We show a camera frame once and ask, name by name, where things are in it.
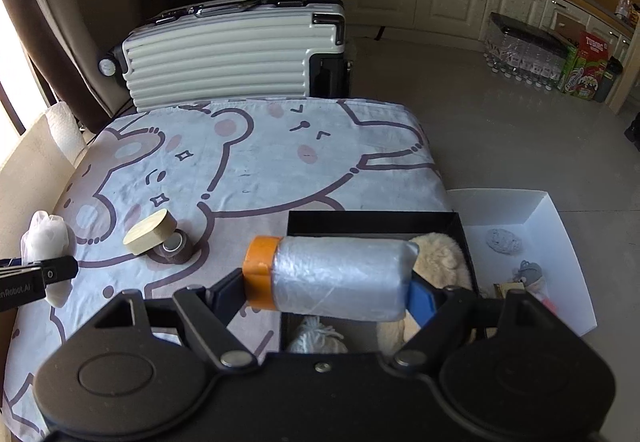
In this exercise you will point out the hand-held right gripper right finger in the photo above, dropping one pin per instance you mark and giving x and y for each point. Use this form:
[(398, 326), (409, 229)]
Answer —
[(422, 302)]

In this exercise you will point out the plastic-wrapped bottle with orange cap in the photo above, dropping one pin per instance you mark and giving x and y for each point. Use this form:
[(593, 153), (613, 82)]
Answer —
[(340, 277)]

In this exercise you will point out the pack of water bottles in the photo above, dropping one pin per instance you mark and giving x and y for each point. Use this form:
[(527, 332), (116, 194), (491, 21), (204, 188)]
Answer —
[(525, 52)]

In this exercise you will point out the white mesh cloth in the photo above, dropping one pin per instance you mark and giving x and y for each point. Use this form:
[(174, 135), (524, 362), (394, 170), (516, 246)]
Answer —
[(47, 234)]

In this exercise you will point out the cream plush toy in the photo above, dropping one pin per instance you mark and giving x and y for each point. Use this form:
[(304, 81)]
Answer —
[(445, 257)]

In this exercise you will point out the small grey toy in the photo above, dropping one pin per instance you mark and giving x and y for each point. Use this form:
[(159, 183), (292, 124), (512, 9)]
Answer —
[(527, 272)]

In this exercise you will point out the white cardboard box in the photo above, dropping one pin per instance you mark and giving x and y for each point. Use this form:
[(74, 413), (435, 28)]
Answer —
[(500, 207)]

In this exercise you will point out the small black bin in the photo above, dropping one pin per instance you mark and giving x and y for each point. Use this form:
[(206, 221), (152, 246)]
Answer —
[(610, 80)]

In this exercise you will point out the oval wooden box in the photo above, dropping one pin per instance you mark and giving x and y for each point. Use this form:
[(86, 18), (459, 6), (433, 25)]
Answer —
[(147, 232)]

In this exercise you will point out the small red item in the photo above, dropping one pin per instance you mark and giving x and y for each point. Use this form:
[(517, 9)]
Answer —
[(545, 299)]

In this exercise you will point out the white yarn ball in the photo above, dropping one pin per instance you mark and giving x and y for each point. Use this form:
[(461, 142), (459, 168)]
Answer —
[(315, 339)]

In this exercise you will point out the black floor stand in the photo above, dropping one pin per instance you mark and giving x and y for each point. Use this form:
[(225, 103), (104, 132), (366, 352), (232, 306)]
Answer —
[(634, 128)]

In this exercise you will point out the brown tape roll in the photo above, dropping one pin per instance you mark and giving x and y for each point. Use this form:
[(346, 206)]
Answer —
[(181, 255)]

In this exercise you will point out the black cardboard box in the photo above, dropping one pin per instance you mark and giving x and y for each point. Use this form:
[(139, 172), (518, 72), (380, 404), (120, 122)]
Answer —
[(350, 222)]

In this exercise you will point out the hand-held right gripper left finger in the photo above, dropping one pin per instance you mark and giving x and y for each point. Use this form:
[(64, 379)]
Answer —
[(227, 292)]

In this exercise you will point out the cartoon bear printed bedsheet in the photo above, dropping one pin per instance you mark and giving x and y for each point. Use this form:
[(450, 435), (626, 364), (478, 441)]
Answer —
[(250, 162)]

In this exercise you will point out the white paper towel roll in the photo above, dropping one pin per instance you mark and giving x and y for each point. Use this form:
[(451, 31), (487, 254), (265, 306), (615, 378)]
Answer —
[(62, 127)]

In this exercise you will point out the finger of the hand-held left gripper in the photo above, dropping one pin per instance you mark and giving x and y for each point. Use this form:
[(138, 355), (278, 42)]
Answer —
[(60, 269)]

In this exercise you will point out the white ribbed suitcase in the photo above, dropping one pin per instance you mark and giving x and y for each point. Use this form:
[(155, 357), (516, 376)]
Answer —
[(215, 57)]

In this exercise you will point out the red and green carton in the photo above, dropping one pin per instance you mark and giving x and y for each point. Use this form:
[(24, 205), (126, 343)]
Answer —
[(585, 77)]

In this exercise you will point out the brown curtain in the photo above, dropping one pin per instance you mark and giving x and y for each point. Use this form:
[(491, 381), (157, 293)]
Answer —
[(50, 37)]

